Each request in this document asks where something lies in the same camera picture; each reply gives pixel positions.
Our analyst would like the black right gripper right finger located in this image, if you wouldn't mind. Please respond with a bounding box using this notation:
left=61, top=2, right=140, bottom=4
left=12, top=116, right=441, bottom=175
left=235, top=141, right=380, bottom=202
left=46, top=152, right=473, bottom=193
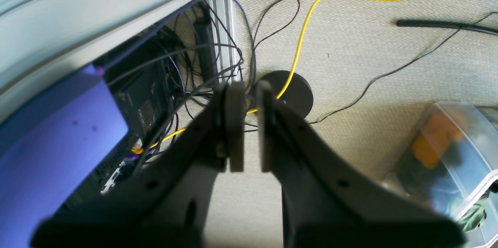
left=257, top=81, right=465, bottom=248

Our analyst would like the black computer case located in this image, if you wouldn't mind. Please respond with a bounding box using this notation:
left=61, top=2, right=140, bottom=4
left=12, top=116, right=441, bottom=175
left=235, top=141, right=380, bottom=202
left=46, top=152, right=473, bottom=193
left=57, top=27, right=183, bottom=214

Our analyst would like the aluminium table leg profile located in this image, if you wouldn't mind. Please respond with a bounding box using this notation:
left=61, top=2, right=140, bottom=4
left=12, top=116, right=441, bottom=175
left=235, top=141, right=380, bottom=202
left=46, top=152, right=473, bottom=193
left=205, top=0, right=240, bottom=82

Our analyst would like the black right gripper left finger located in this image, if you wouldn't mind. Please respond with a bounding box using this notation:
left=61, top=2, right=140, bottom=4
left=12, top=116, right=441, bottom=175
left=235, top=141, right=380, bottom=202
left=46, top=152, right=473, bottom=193
left=32, top=82, right=246, bottom=248

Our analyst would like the clear plastic storage box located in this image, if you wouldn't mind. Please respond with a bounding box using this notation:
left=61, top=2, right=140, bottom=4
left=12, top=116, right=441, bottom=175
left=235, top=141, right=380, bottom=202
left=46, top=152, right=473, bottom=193
left=383, top=101, right=498, bottom=248

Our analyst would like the thick black floor cable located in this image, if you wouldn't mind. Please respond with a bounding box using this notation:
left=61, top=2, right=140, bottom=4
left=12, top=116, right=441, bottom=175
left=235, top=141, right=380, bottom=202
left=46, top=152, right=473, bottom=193
left=396, top=19, right=498, bottom=37

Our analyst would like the thin black floor cable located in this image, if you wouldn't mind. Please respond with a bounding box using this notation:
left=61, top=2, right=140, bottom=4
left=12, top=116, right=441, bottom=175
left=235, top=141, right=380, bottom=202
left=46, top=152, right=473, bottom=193
left=309, top=11, right=498, bottom=125

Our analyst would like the yellow cable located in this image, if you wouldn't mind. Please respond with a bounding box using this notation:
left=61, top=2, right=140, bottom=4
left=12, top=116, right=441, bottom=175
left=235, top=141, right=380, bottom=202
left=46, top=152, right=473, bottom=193
left=132, top=0, right=463, bottom=154

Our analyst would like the black round stand base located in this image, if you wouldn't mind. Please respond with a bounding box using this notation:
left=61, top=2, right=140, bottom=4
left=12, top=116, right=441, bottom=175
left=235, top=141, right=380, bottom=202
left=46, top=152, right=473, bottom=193
left=255, top=70, right=314, bottom=118

